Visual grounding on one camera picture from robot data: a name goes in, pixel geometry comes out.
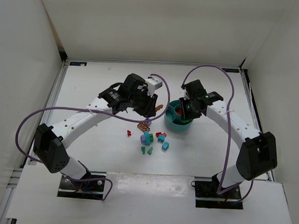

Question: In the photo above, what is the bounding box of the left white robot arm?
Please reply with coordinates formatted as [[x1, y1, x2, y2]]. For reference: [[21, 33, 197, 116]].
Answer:
[[33, 73, 162, 180]]

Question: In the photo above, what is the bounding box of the big red lego block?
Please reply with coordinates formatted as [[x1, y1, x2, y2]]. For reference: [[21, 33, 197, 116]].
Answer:
[[176, 109, 182, 115]]

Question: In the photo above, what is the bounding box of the lilac lego brick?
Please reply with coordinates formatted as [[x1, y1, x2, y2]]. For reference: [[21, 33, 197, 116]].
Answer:
[[140, 134, 146, 143]]

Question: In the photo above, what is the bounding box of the orange studded lego brick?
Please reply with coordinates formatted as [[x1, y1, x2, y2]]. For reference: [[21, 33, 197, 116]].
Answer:
[[155, 104, 163, 112]]

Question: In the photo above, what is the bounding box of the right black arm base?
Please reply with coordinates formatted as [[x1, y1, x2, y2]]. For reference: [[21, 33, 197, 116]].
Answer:
[[190, 177, 243, 210]]

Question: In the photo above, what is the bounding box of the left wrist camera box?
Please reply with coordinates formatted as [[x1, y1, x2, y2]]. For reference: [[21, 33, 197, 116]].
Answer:
[[145, 77, 163, 92]]

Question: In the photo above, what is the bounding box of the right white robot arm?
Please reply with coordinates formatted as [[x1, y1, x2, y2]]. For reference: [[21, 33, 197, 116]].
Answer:
[[179, 80, 277, 195]]

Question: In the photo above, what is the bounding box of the orange flat lego plate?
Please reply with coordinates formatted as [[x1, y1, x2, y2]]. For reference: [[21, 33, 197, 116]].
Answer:
[[137, 123, 150, 132]]

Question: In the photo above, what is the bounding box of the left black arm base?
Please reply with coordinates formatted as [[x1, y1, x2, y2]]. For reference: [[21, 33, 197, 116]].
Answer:
[[57, 171, 106, 200]]

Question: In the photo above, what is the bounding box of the teal studded lego brick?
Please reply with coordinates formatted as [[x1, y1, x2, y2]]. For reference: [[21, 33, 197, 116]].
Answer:
[[162, 141, 169, 151]]

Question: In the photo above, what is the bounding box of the green lego slope left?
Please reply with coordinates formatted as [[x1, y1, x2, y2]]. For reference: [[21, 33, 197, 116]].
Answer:
[[141, 146, 146, 155]]

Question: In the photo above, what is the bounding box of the green lego slope right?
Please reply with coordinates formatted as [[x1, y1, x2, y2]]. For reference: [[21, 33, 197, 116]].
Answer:
[[147, 147, 154, 155]]

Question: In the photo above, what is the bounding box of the teal sloped lego brick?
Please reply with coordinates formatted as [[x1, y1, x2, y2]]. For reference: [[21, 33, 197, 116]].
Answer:
[[158, 133, 167, 142]]

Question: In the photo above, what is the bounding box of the teal divided round container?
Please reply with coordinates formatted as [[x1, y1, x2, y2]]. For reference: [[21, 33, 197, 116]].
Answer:
[[164, 100, 193, 132]]

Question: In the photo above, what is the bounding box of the green lego cube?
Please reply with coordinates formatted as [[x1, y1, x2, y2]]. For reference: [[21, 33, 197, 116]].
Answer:
[[149, 133, 154, 142]]

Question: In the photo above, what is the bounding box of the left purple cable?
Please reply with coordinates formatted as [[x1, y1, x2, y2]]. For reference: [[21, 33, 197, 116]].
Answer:
[[11, 64, 173, 205]]

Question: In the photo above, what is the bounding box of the long teal lego brick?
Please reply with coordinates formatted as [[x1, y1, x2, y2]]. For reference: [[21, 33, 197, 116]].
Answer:
[[144, 131, 151, 146]]

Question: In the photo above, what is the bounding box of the green lego slope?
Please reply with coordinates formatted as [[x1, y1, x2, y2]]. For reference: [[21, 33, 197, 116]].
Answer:
[[147, 147, 154, 155], [141, 146, 146, 155]]

